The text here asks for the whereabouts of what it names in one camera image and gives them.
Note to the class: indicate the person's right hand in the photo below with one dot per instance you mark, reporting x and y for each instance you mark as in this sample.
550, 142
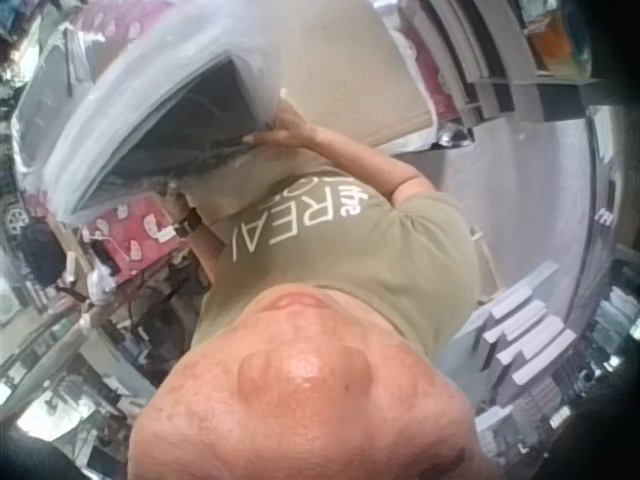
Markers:
290, 131

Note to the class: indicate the large clear plastic bag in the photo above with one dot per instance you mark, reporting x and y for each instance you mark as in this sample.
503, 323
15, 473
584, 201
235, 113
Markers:
150, 65

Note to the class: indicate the dark folded garment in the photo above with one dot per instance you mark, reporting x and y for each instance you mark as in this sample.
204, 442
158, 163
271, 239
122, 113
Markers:
200, 120

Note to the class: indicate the black wrist band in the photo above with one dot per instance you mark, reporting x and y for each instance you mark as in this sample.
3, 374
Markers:
187, 223

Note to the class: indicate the pink fabric in plastic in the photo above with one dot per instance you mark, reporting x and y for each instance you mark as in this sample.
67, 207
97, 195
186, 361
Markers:
427, 70

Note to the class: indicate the pink patterned fabric pack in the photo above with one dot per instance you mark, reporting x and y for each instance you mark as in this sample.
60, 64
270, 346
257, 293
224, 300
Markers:
131, 231
117, 20

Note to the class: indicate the black round fan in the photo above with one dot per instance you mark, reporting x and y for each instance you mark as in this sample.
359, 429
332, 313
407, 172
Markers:
42, 252

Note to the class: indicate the orange packet on shelf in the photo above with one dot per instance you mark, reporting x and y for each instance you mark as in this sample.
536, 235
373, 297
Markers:
557, 35

